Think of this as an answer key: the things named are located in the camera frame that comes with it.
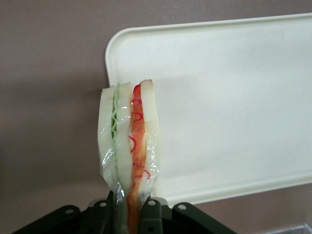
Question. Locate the cream plastic tray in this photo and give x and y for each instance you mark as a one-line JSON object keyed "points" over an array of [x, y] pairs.
{"points": [[219, 109]]}

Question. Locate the clear acrylic bin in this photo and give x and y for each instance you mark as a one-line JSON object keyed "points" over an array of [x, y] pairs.
{"points": [[297, 229]]}

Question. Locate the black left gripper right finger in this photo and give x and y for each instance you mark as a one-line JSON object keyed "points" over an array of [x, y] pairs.
{"points": [[175, 219]]}

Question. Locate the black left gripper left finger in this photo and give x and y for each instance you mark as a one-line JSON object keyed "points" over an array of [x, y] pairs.
{"points": [[73, 221]]}

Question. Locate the plastic sandwich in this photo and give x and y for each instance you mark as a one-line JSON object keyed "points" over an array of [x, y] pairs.
{"points": [[126, 136]]}

